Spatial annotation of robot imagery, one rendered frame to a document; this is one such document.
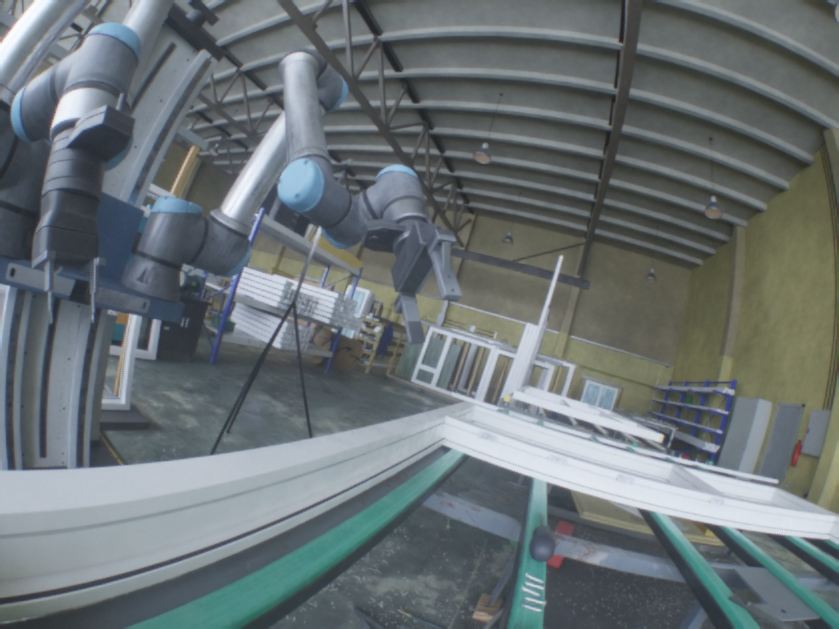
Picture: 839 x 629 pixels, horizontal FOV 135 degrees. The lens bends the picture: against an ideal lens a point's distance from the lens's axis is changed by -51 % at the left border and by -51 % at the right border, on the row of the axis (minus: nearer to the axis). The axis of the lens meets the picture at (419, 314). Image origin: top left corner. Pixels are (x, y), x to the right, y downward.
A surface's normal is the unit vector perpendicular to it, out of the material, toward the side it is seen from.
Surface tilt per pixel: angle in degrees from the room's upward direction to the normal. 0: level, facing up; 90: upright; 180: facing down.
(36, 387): 90
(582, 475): 90
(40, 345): 90
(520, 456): 90
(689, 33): 180
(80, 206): 75
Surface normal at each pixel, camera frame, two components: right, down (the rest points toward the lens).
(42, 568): 0.89, 0.26
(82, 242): 0.98, -0.11
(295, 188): -0.39, -0.11
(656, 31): -0.31, 0.95
